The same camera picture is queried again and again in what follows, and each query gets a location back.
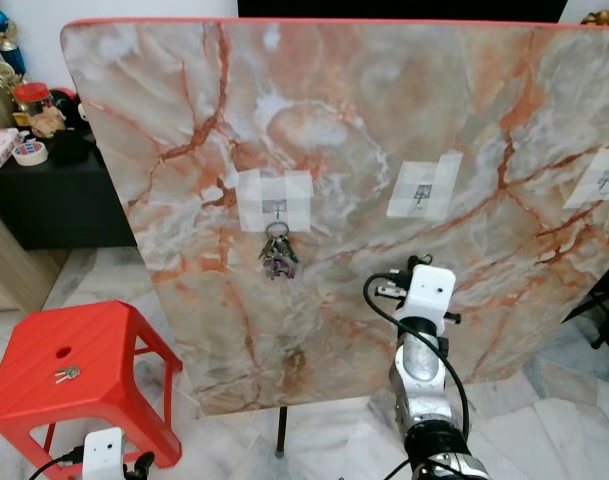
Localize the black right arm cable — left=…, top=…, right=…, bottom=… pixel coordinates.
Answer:
left=363, top=271, right=472, bottom=443

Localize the gold blue trophy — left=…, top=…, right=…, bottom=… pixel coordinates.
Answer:
left=0, top=0, right=31, bottom=103

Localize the black metal table leg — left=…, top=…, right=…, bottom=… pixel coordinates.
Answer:
left=273, top=406, right=289, bottom=460

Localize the marble pattern folding table top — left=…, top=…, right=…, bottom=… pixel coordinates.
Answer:
left=59, top=17, right=609, bottom=417

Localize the red plastic stool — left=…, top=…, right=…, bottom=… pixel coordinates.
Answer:
left=0, top=299, right=186, bottom=480

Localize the white tape patch with hook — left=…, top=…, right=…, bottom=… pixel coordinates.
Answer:
left=563, top=149, right=609, bottom=210
left=385, top=149, right=466, bottom=222
left=235, top=167, right=314, bottom=234

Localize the silver key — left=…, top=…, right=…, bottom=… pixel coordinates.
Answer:
left=53, top=365, right=83, bottom=385

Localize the small brown bear figure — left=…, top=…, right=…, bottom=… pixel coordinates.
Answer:
left=30, top=104, right=67, bottom=138

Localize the grey key bunch with ring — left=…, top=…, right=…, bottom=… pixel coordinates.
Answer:
left=258, top=221, right=301, bottom=282

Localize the white tape roll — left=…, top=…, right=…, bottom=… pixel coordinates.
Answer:
left=11, top=140, right=50, bottom=167

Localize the black low console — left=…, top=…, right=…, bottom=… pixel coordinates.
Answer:
left=0, top=136, right=141, bottom=250

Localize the small black box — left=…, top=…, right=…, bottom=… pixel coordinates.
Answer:
left=50, top=127, right=92, bottom=165

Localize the clear jar red lid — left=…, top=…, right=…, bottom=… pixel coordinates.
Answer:
left=11, top=81, right=54, bottom=115

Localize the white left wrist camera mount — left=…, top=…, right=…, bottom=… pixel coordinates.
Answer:
left=82, top=427, right=126, bottom=480

